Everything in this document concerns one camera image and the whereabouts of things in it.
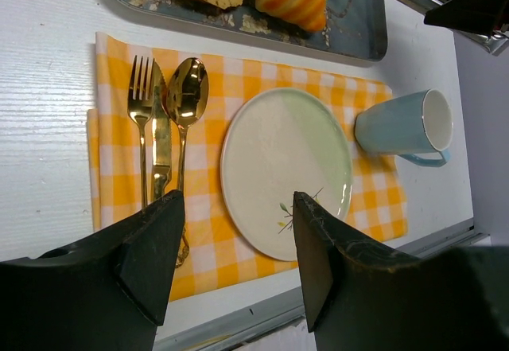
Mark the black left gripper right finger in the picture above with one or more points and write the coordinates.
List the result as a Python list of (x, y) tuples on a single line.
[(360, 294)]

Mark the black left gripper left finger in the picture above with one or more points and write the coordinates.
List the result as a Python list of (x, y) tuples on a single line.
[(107, 291)]

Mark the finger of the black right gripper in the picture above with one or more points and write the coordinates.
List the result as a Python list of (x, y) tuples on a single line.
[(471, 16)]

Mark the yellow checkered cloth napkin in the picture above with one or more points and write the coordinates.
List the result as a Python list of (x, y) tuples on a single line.
[(219, 257)]

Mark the blue floral serving tray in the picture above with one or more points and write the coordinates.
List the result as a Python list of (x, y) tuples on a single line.
[(355, 28)]

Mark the light blue mug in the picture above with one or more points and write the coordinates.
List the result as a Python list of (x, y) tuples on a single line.
[(416, 127)]

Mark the white and green plate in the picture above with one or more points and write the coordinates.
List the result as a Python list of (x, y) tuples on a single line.
[(282, 141)]

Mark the gold knife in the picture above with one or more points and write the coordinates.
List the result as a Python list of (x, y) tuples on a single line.
[(161, 136)]

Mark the gold fork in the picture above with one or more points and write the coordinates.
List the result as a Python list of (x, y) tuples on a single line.
[(139, 109)]

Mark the gold spoon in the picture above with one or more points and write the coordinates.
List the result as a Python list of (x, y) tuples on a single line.
[(185, 103)]

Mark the aluminium table frame rail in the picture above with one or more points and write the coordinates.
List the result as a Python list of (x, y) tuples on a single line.
[(230, 316)]

